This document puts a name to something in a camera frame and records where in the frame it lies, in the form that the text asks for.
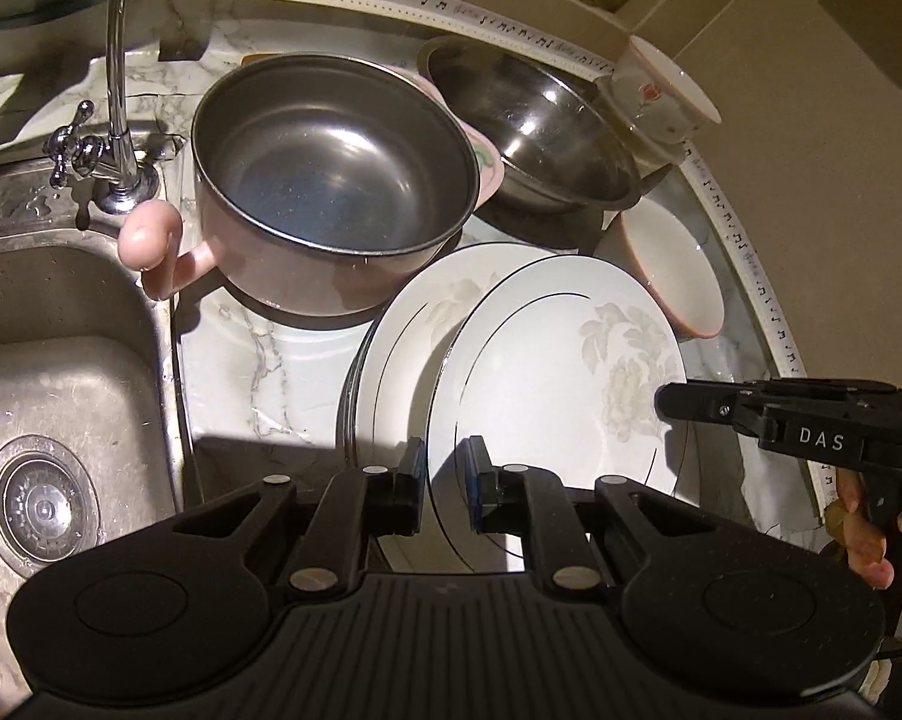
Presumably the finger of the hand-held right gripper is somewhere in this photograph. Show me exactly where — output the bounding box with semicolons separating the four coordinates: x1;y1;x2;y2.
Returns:
657;381;768;442

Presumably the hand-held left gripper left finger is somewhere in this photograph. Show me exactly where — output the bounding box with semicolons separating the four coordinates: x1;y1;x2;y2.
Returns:
172;435;429;602

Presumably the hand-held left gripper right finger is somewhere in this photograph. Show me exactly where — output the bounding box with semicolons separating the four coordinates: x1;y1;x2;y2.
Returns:
460;435;723;602

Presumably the large floral plate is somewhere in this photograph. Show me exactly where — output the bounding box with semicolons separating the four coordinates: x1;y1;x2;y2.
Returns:
427;255;696;567

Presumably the white bowl pink rim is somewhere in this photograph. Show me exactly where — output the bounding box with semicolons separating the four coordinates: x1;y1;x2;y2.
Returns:
619;197;726;340

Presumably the deep floral plate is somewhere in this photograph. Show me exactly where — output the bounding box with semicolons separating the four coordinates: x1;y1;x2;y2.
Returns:
335;241;542;571

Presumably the stainless steel bowl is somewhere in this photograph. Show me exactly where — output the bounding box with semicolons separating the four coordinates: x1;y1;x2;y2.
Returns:
418;35;642;215

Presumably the person's right hand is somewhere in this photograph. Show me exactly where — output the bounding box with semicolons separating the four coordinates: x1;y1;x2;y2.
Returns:
824;465;902;590

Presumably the white music note tape strip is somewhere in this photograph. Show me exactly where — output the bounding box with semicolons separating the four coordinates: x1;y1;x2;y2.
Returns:
199;0;834;481

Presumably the clear plastic lidded container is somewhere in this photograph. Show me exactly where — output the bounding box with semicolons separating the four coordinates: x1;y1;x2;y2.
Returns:
592;73;692;177

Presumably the white bowl tulip print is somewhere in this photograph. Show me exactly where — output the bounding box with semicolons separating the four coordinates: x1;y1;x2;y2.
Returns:
614;34;722;145

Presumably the sink drain strainer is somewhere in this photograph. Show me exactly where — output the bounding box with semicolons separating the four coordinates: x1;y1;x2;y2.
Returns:
0;433;101;563

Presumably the stainless steel sink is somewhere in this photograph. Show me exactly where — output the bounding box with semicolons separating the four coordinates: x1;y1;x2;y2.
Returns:
0;165;197;713

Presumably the slim chrome gooseneck faucet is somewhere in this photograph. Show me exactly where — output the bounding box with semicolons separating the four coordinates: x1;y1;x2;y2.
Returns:
46;0;178;215

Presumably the pink pot with handles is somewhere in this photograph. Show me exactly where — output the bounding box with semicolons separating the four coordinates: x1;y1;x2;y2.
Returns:
116;52;504;318

